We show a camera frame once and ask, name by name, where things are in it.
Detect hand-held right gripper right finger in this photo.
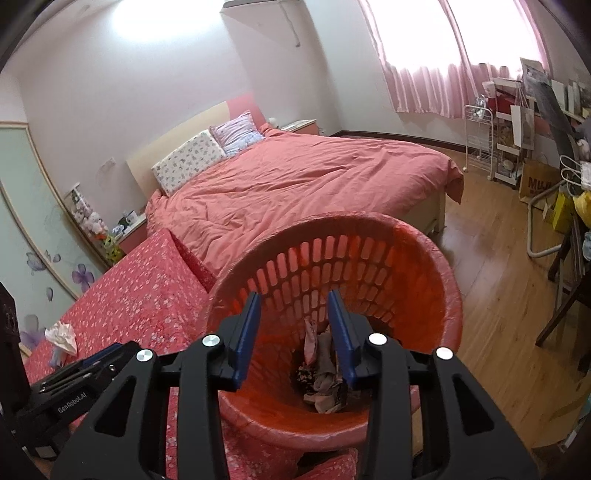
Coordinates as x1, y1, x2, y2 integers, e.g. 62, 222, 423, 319
327, 290, 539, 480

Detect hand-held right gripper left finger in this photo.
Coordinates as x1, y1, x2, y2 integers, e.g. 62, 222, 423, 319
51, 292, 263, 480

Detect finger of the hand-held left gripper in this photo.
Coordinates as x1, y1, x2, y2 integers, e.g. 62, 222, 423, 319
81, 342, 140, 374

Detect red plastic basket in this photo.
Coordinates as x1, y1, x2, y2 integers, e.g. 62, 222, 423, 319
196, 211, 464, 450

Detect pink striped cloth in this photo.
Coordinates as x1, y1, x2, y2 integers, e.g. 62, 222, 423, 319
302, 319, 320, 364

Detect dark floral cloth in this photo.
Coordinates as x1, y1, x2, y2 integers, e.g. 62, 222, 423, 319
298, 364, 320, 393

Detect clothes inside basket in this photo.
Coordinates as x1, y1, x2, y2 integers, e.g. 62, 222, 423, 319
302, 329, 348, 414

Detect white crumpled tissue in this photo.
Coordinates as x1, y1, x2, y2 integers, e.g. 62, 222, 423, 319
45, 322, 78, 356

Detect red floral blanket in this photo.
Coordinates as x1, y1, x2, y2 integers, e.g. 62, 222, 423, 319
23, 228, 361, 480

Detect pink white nightstand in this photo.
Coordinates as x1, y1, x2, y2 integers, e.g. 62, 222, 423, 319
117, 217, 148, 250

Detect flower print wardrobe door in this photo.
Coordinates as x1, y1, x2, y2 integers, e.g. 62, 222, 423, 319
0, 121, 112, 356

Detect bed with salmon duvet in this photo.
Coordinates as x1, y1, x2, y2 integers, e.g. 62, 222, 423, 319
145, 122, 465, 296

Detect white floral pillow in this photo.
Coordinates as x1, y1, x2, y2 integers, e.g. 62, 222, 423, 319
151, 130, 225, 195

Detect beige headboard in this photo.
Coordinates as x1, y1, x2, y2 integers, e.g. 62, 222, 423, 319
126, 92, 264, 185

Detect pink striped pillow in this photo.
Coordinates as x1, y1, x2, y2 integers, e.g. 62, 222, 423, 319
210, 111, 265, 157

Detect wooden top nightstand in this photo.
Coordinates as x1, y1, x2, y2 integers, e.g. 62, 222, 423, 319
279, 119, 319, 136

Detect dark wooden chair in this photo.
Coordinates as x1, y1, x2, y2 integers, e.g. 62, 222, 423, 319
536, 212, 591, 356

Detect brown paper bag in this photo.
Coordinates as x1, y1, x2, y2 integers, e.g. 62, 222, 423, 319
519, 159, 561, 204

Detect yellow bag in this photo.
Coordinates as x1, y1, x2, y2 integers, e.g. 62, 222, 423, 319
551, 191, 591, 234

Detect white shelf unit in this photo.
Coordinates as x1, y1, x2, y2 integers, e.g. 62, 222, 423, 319
492, 78, 539, 185

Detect pink curtain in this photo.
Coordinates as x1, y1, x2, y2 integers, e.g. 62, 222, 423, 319
358, 0, 555, 118

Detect white air conditioner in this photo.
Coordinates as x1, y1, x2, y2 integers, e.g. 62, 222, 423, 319
221, 0, 305, 47

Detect white tube frame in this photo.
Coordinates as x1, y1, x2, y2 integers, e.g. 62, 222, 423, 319
527, 189, 573, 258

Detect white wire rack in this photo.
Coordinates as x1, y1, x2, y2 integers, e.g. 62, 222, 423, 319
463, 104, 497, 178

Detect picture frame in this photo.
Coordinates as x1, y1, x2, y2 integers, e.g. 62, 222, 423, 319
519, 58, 552, 100

